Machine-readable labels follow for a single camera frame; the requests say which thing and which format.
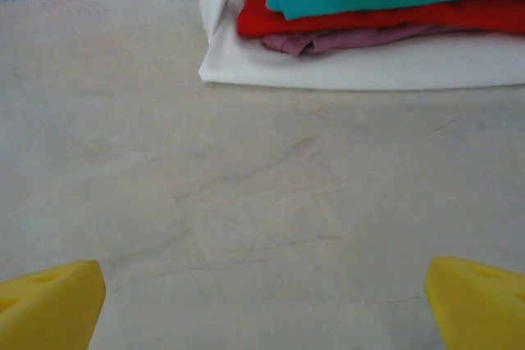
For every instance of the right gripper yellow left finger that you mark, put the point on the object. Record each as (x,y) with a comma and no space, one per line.
(49,309)

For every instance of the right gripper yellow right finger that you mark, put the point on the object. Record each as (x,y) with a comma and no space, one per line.
(480,309)

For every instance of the white folded t-shirt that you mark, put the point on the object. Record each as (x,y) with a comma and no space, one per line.
(328,71)

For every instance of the purple folded t-shirt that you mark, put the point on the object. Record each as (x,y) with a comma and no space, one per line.
(328,40)

